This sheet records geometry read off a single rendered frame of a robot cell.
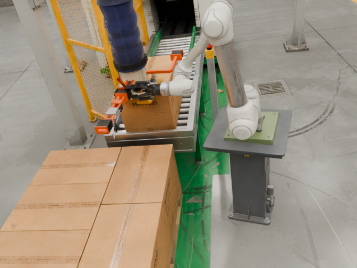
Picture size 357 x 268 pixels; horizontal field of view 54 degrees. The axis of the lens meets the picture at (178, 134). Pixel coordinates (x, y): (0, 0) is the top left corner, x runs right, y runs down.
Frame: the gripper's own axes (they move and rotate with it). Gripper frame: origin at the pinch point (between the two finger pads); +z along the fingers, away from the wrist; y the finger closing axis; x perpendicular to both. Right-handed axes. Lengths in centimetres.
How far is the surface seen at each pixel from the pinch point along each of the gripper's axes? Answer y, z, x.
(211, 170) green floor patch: 107, -43, 42
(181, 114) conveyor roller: 56, -21, 59
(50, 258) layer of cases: 53, 39, -87
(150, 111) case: 32.2, -2.4, 26.8
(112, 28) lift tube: -38.1, 5.5, 11.5
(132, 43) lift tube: -27.0, -4.4, 13.7
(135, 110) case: 30.4, 8.6, 26.9
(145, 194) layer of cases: 53, -6, -40
